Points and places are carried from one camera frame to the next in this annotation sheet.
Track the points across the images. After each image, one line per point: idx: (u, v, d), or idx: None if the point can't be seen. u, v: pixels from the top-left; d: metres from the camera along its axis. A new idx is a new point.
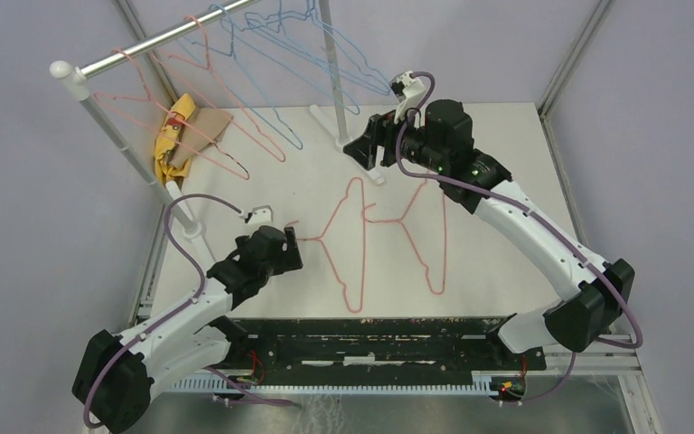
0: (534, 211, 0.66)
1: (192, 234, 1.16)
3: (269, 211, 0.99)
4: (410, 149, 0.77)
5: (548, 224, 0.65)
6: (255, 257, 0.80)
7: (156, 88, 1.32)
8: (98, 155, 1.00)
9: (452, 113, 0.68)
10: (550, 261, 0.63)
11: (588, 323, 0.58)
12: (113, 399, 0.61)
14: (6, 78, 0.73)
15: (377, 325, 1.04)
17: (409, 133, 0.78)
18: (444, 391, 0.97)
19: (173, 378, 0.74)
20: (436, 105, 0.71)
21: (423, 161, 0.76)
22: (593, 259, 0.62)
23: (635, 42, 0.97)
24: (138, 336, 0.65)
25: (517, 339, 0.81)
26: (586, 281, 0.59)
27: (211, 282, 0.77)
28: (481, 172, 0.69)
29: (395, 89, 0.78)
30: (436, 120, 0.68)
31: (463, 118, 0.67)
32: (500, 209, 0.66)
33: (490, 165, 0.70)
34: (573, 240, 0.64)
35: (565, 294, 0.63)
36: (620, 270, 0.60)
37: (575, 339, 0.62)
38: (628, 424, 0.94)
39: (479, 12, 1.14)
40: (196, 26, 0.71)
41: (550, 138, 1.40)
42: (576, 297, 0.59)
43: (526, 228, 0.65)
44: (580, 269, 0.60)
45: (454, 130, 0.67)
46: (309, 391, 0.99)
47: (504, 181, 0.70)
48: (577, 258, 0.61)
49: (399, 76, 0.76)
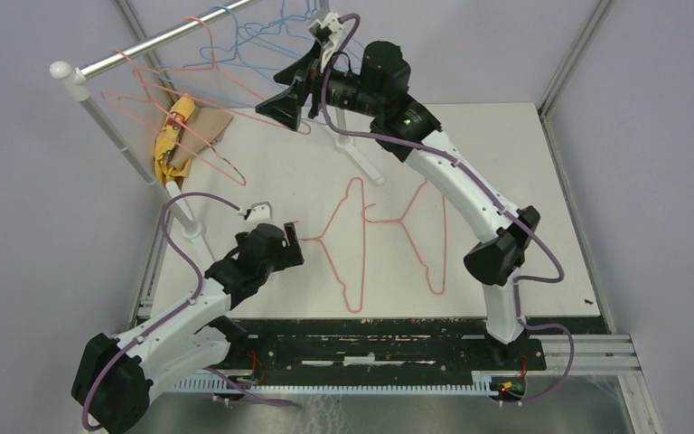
0: (462, 162, 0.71)
1: (192, 234, 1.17)
3: (268, 206, 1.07)
4: (342, 94, 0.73)
5: (473, 174, 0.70)
6: (253, 256, 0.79)
7: (157, 89, 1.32)
8: (98, 156, 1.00)
9: (391, 60, 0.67)
10: (473, 210, 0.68)
11: (503, 262, 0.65)
12: (111, 401, 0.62)
14: (6, 79, 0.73)
15: (377, 325, 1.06)
17: (339, 78, 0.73)
18: (444, 390, 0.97)
19: (173, 378, 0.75)
20: (373, 49, 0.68)
21: (359, 107, 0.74)
22: (510, 207, 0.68)
23: (635, 42, 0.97)
24: (135, 340, 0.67)
25: (502, 327, 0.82)
26: (502, 227, 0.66)
27: (208, 283, 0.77)
28: (413, 120, 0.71)
29: (317, 35, 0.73)
30: (377, 67, 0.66)
31: (402, 68, 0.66)
32: (431, 161, 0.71)
33: (419, 112, 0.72)
34: (493, 190, 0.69)
35: (482, 238, 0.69)
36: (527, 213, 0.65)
37: (492, 278, 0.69)
38: (628, 424, 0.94)
39: (478, 13, 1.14)
40: (199, 26, 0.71)
41: (550, 138, 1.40)
42: (492, 240, 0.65)
43: (453, 178, 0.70)
44: (497, 216, 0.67)
45: (394, 79, 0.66)
46: (308, 391, 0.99)
47: (435, 130, 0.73)
48: (496, 207, 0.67)
49: (323, 23, 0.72)
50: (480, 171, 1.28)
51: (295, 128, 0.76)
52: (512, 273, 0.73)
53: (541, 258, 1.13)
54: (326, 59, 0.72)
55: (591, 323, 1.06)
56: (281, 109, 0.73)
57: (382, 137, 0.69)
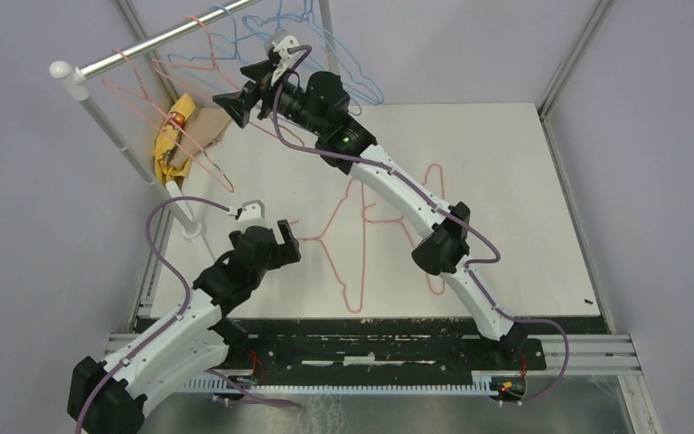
0: (397, 170, 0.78)
1: (193, 234, 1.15)
3: (260, 206, 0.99)
4: (288, 108, 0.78)
5: (408, 180, 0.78)
6: (243, 262, 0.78)
7: (156, 88, 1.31)
8: (97, 155, 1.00)
9: (331, 88, 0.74)
10: (411, 211, 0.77)
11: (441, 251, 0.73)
12: (103, 421, 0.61)
14: (6, 79, 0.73)
15: (377, 325, 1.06)
17: (289, 91, 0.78)
18: (443, 390, 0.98)
19: (169, 389, 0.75)
20: (314, 79, 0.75)
21: (302, 122, 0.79)
22: (441, 204, 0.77)
23: (634, 43, 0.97)
24: (121, 362, 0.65)
25: (482, 322, 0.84)
26: (436, 223, 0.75)
27: (196, 295, 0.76)
28: (351, 137, 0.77)
29: (270, 55, 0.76)
30: (319, 97, 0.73)
31: (342, 96, 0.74)
32: (370, 172, 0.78)
33: (358, 130, 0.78)
34: (426, 191, 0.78)
35: (422, 232, 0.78)
36: (458, 209, 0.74)
37: (437, 268, 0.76)
38: (628, 424, 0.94)
39: (478, 12, 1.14)
40: (198, 26, 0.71)
41: (550, 139, 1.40)
42: (429, 236, 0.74)
43: (389, 184, 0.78)
44: (432, 214, 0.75)
45: (333, 106, 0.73)
46: (309, 391, 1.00)
47: (371, 145, 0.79)
48: (429, 205, 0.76)
49: (276, 46, 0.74)
50: (479, 170, 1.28)
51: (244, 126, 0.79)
52: (460, 259, 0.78)
53: (541, 257, 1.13)
54: (277, 76, 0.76)
55: (591, 322, 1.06)
56: (232, 108, 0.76)
57: (321, 154, 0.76)
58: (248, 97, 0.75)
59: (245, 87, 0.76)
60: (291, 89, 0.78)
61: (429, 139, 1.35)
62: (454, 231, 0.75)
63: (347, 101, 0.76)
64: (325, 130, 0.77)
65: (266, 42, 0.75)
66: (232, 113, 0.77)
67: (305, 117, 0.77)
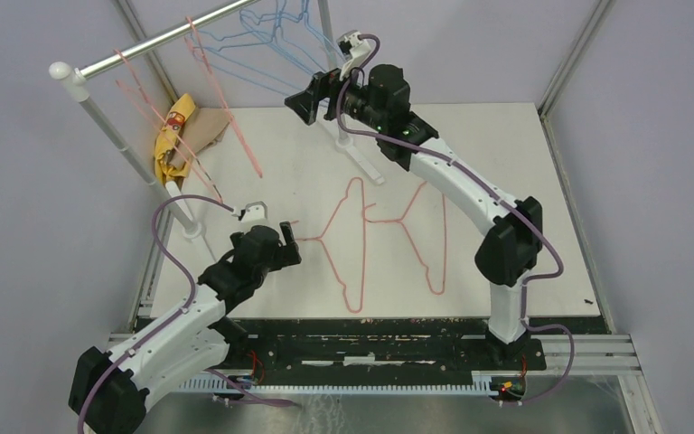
0: (457, 161, 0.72)
1: (193, 233, 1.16)
3: (263, 207, 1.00)
4: (353, 104, 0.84)
5: (469, 171, 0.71)
6: (248, 259, 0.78)
7: (156, 89, 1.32)
8: (98, 155, 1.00)
9: (391, 80, 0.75)
10: (469, 201, 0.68)
11: (507, 254, 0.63)
12: (106, 413, 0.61)
14: (7, 80, 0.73)
15: (377, 325, 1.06)
17: (353, 90, 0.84)
18: (444, 390, 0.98)
19: (170, 385, 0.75)
20: (377, 72, 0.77)
21: (365, 117, 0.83)
22: (507, 198, 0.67)
23: (635, 42, 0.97)
24: (126, 353, 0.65)
25: (504, 325, 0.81)
26: (499, 216, 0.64)
27: (201, 289, 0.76)
28: (412, 131, 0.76)
29: (342, 49, 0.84)
30: (379, 85, 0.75)
31: (403, 86, 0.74)
32: (426, 160, 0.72)
33: (421, 127, 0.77)
34: (490, 183, 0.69)
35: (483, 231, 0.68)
36: (529, 205, 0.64)
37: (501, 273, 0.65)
38: (629, 425, 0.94)
39: (479, 12, 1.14)
40: (192, 28, 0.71)
41: (550, 138, 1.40)
42: (491, 230, 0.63)
43: (449, 175, 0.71)
44: (493, 206, 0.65)
45: (394, 95, 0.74)
46: (309, 391, 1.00)
47: (433, 137, 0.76)
48: (492, 197, 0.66)
49: (348, 36, 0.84)
50: (479, 170, 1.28)
51: (309, 123, 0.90)
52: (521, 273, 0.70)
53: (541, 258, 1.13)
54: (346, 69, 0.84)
55: (592, 322, 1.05)
56: (299, 105, 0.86)
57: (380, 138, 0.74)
58: (316, 87, 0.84)
59: (313, 76, 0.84)
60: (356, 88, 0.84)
61: None
62: (525, 237, 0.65)
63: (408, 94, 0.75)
64: (388, 125, 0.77)
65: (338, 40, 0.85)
66: (300, 109, 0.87)
67: (370, 113, 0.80)
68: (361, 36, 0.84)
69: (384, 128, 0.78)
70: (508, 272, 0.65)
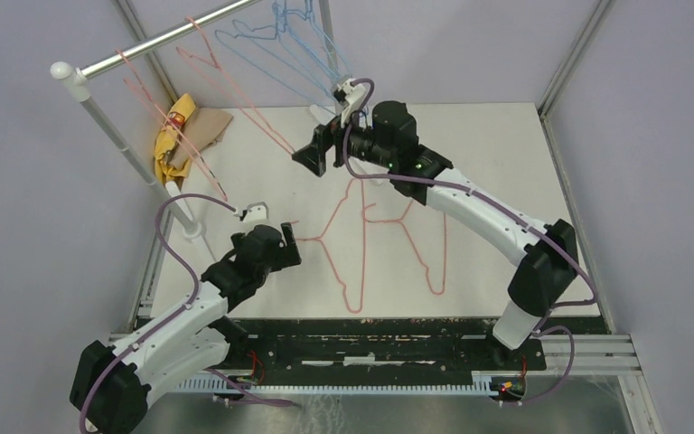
0: (476, 190, 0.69)
1: (193, 234, 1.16)
3: (265, 208, 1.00)
4: (361, 147, 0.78)
5: (490, 198, 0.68)
6: (250, 258, 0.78)
7: (157, 89, 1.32)
8: (98, 155, 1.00)
9: (396, 114, 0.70)
10: (495, 231, 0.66)
11: (544, 285, 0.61)
12: (108, 407, 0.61)
14: (7, 80, 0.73)
15: (377, 325, 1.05)
17: (358, 133, 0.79)
18: (444, 391, 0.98)
19: (172, 382, 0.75)
20: (379, 109, 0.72)
21: (374, 160, 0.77)
22: (534, 223, 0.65)
23: (635, 42, 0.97)
24: (130, 346, 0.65)
25: (513, 335, 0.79)
26: (530, 244, 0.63)
27: (204, 286, 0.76)
28: (425, 164, 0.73)
29: (340, 98, 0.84)
30: (384, 122, 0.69)
31: (408, 120, 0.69)
32: (444, 193, 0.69)
33: (433, 158, 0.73)
34: (515, 209, 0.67)
35: (516, 260, 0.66)
36: (560, 230, 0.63)
37: (539, 304, 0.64)
38: (629, 425, 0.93)
39: (479, 12, 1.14)
40: (194, 27, 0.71)
41: (550, 138, 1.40)
42: (526, 261, 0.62)
43: (471, 207, 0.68)
44: (523, 234, 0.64)
45: (400, 130, 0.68)
46: (309, 391, 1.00)
47: (446, 168, 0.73)
48: (520, 224, 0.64)
49: (341, 84, 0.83)
50: (480, 171, 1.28)
51: (322, 174, 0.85)
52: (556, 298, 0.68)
53: None
54: (345, 115, 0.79)
55: (592, 323, 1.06)
56: (307, 158, 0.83)
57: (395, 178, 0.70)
58: (319, 137, 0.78)
59: (314, 129, 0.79)
60: (359, 130, 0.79)
61: (429, 139, 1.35)
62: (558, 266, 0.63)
63: (416, 127, 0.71)
64: (398, 163, 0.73)
65: (332, 89, 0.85)
66: (308, 163, 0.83)
67: (379, 155, 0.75)
68: (354, 81, 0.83)
69: (395, 166, 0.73)
70: (545, 302, 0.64)
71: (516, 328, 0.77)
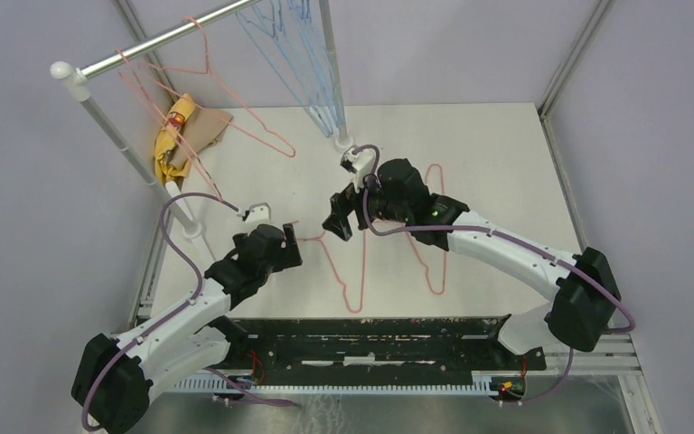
0: (497, 230, 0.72)
1: (193, 234, 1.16)
3: (268, 208, 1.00)
4: (377, 207, 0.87)
5: (511, 236, 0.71)
6: (253, 256, 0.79)
7: (157, 88, 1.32)
8: (98, 156, 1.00)
9: (398, 171, 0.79)
10: (524, 268, 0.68)
11: (585, 317, 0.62)
12: (110, 400, 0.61)
14: (7, 80, 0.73)
15: (377, 325, 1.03)
17: (372, 194, 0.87)
18: (444, 390, 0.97)
19: (173, 379, 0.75)
20: (383, 169, 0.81)
21: (392, 216, 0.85)
22: (562, 256, 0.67)
23: (635, 42, 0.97)
24: (135, 340, 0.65)
25: (519, 341, 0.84)
26: (563, 278, 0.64)
27: (208, 283, 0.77)
28: (439, 211, 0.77)
29: (347, 167, 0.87)
30: (388, 180, 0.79)
31: (409, 173, 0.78)
32: (464, 237, 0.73)
33: (448, 203, 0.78)
34: (539, 245, 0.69)
35: (550, 296, 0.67)
36: (591, 259, 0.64)
37: (582, 339, 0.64)
38: (628, 425, 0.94)
39: (479, 12, 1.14)
40: (195, 27, 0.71)
41: (550, 138, 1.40)
42: (561, 295, 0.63)
43: (495, 247, 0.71)
44: (553, 268, 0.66)
45: (405, 183, 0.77)
46: (309, 391, 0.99)
47: (464, 212, 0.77)
48: (547, 259, 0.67)
49: (348, 155, 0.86)
50: (480, 171, 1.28)
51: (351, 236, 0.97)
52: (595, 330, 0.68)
53: None
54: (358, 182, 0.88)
55: None
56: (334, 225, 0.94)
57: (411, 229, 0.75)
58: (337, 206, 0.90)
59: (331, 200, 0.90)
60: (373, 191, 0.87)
61: (429, 139, 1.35)
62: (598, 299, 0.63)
63: (419, 176, 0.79)
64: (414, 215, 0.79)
65: (340, 160, 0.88)
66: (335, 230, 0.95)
67: (392, 212, 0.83)
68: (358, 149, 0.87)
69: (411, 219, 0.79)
70: (592, 336, 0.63)
71: (529, 339, 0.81)
